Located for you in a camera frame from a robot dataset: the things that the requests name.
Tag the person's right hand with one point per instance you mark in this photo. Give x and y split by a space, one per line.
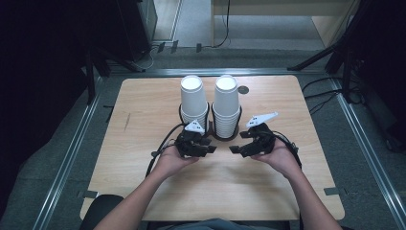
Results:
282 158

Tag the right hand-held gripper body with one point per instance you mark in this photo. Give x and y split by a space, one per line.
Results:
263 140

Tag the round black table grommet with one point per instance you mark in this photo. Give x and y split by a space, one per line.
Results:
243 89

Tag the black chair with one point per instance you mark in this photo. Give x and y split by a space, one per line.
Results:
102 209

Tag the stack of white paper cups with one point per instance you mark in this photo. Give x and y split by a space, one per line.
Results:
193 102
226 108

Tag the black double cup holder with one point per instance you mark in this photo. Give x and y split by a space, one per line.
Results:
225 139

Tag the metal floor rail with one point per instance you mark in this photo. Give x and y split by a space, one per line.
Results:
68 159
207 71
367 153

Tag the black cabinet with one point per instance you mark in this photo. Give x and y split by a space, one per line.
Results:
137 25

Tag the person's left hand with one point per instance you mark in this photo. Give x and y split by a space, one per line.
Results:
172 161

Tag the black tripod stand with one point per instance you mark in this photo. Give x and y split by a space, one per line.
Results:
332 51

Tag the light wooden desk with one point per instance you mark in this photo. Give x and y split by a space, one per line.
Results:
328 22

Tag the grey tape strip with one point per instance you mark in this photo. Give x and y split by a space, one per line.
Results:
88 194
333 191

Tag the black metal stand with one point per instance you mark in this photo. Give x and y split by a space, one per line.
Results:
95 67

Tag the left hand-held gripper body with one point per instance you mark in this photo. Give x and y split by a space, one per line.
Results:
191 143

